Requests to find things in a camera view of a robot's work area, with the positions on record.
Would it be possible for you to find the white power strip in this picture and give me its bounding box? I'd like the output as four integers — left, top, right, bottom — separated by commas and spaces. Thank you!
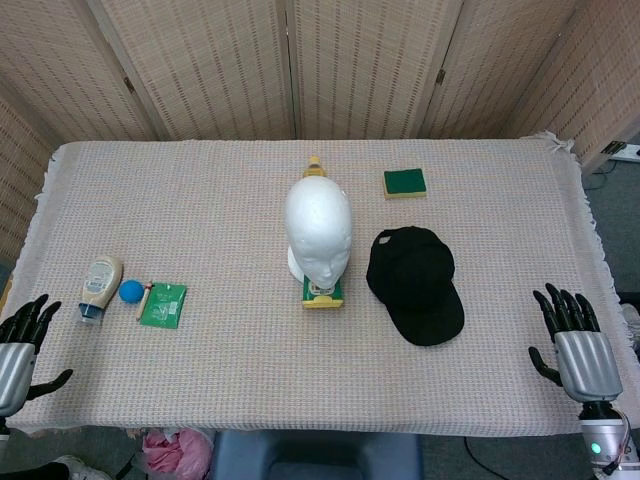
602, 141, 640, 162

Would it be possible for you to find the beige squeeze sauce bottle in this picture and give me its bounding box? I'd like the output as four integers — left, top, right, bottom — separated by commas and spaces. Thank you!
76, 255, 124, 327

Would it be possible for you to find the yellow capped bottle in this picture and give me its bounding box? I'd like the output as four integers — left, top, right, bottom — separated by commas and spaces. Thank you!
301, 155, 328, 180

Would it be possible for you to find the white sneaker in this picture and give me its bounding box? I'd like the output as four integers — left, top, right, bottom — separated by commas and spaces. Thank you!
51, 453, 113, 480

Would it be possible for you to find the bamboo folding screen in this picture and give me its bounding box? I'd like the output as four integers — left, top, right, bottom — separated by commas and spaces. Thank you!
0, 0, 640, 261

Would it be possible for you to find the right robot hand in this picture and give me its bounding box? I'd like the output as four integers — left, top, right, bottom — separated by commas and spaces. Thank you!
528, 282, 624, 403

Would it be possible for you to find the wooden stick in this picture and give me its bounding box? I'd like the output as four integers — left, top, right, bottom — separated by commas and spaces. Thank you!
134, 281, 155, 322

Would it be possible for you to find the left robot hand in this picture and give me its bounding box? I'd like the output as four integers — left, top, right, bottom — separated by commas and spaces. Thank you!
0, 293, 74, 418

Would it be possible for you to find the pink plastic bag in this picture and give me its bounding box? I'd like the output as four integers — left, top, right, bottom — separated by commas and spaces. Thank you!
141, 427, 216, 480

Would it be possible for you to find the black baseball cap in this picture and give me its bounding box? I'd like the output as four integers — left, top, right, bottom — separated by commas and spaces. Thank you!
365, 226, 466, 348

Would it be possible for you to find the green foil packet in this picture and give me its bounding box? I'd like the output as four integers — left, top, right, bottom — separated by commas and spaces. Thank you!
139, 282, 188, 330

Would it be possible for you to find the blue grey chair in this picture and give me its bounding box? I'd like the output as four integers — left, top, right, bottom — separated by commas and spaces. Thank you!
211, 429, 425, 480

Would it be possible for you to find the blue ball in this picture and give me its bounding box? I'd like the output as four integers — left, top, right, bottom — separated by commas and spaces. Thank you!
118, 279, 144, 303

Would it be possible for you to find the beige woven tablecloth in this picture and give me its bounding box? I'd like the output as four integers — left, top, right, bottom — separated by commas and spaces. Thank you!
8, 130, 640, 437

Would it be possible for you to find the black cable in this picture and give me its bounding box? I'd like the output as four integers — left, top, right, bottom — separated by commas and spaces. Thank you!
463, 436, 501, 480

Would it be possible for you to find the white foam mannequin head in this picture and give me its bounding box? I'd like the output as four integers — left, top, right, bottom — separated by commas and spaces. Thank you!
284, 176, 353, 290

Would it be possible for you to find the green yellow sponge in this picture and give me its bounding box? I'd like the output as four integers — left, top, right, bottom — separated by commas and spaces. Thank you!
383, 168, 428, 201

